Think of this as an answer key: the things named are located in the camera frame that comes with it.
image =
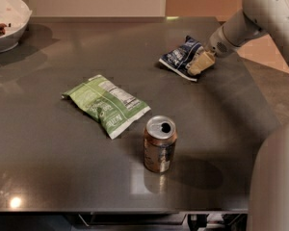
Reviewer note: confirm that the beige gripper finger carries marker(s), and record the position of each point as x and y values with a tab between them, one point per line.
200	62

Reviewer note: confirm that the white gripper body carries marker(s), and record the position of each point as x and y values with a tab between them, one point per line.
216	44

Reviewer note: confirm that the blue chip bag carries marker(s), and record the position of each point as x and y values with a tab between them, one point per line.
178	59

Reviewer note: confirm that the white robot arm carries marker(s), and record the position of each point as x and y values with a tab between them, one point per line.
269	187

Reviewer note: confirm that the orange soda can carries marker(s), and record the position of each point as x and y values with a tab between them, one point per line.
160	138

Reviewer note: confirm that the green chip bag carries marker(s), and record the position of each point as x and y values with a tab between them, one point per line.
112	107

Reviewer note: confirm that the white bowl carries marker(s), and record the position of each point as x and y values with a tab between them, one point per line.
15	14

